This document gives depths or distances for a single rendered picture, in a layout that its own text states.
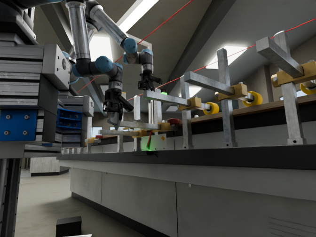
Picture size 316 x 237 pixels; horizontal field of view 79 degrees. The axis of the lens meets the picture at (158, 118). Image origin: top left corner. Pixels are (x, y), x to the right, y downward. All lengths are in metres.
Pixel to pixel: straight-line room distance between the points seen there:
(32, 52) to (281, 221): 1.14
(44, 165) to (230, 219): 7.20
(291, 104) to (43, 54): 0.81
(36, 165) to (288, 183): 7.69
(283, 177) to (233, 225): 0.48
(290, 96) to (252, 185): 0.37
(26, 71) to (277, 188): 0.89
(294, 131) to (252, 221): 0.54
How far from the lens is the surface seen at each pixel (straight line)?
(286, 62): 0.68
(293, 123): 0.81
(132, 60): 1.28
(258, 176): 0.88
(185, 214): 1.42
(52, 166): 7.85
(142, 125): 1.11
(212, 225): 1.30
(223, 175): 0.95
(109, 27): 1.27
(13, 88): 0.63
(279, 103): 1.00
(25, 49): 0.66
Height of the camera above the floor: 0.68
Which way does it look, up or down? 10 degrees up
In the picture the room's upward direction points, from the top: 1 degrees counter-clockwise
